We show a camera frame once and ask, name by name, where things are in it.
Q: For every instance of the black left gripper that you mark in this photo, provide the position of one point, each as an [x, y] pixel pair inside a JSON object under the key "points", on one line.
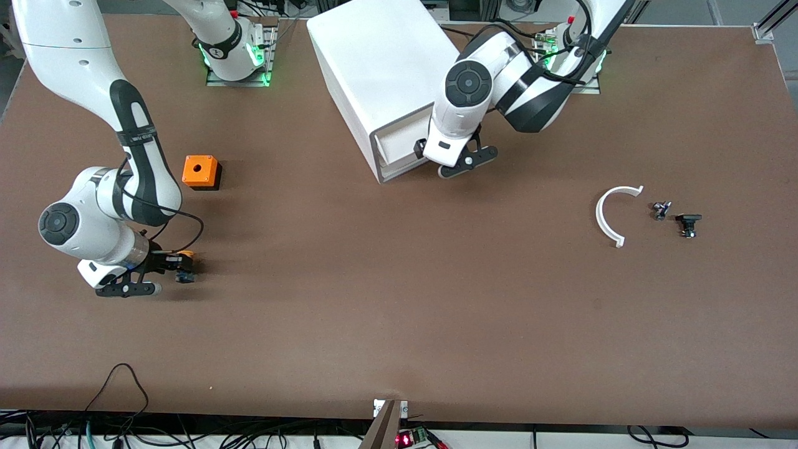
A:
{"points": [[421, 148]]}

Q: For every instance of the small white mount plate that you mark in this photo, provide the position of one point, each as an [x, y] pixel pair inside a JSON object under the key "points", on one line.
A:
{"points": [[404, 408]]}

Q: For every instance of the cream cabinet drawer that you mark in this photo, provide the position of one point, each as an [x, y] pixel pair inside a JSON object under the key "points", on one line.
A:
{"points": [[402, 140]]}

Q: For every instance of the circuit board with red LED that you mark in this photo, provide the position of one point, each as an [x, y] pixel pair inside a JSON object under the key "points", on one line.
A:
{"points": [[405, 439]]}

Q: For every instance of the grey metal camera bracket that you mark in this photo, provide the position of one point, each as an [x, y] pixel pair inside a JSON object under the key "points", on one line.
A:
{"points": [[383, 430]]}

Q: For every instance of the small black switch part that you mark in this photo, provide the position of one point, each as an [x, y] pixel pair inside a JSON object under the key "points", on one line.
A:
{"points": [[688, 219]]}

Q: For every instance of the white curved plastic arc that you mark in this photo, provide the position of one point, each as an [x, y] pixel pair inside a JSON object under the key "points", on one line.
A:
{"points": [[599, 215]]}

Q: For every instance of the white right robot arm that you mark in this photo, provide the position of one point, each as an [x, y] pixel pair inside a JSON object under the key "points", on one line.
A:
{"points": [[62, 50]]}

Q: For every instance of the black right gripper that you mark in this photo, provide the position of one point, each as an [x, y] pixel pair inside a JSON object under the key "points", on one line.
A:
{"points": [[159, 261]]}

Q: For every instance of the aluminium frame corner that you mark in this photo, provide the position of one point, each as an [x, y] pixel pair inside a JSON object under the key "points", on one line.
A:
{"points": [[764, 31]]}

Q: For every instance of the orange button box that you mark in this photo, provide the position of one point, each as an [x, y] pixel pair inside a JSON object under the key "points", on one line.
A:
{"points": [[209, 169]]}

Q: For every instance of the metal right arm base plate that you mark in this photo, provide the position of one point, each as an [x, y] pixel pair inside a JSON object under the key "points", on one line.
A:
{"points": [[249, 82]]}

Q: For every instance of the orange push button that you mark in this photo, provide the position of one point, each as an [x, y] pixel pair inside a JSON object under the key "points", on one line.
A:
{"points": [[186, 279]]}

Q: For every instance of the white drawer cabinet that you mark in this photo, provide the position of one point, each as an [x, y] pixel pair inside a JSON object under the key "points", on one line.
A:
{"points": [[374, 50]]}

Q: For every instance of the small grey metal part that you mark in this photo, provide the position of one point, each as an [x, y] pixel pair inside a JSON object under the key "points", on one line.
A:
{"points": [[661, 210]]}

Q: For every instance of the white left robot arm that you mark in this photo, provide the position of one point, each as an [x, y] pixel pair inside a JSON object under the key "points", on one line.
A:
{"points": [[467, 81]]}

